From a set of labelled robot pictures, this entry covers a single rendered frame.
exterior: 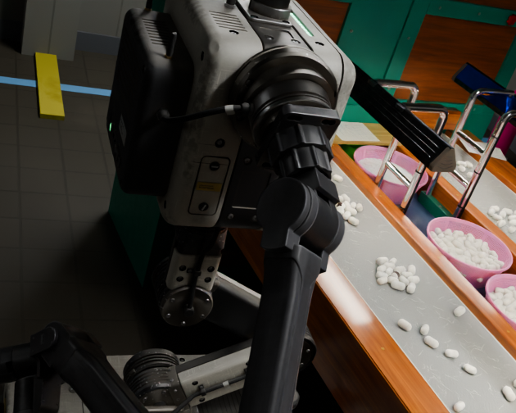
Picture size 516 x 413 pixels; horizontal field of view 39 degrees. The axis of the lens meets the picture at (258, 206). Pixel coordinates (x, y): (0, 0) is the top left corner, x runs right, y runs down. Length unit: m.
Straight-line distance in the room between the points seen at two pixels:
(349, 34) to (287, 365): 1.80
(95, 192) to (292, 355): 2.52
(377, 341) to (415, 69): 1.36
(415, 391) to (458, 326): 0.35
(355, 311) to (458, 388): 0.29
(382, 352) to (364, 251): 0.44
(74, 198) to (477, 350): 1.98
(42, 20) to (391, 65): 2.42
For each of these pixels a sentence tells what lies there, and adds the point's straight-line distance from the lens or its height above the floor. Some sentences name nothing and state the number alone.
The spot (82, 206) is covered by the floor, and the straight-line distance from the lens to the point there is 3.23.
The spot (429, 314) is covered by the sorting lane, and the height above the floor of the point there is 0.74.
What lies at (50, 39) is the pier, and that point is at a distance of 4.57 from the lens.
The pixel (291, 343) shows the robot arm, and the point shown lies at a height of 1.22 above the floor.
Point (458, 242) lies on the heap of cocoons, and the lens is 2.29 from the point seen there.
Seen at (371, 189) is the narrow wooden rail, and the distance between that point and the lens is 2.33.
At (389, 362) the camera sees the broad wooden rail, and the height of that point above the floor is 0.76.
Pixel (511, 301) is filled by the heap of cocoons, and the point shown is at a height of 0.73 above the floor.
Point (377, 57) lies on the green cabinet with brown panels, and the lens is 2.68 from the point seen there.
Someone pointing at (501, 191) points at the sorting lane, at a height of 0.74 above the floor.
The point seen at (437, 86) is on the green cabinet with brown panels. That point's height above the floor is 0.94.
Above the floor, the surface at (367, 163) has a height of 0.73.
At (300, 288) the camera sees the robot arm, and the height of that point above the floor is 1.26.
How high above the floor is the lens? 1.78
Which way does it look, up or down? 30 degrees down
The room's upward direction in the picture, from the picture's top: 18 degrees clockwise
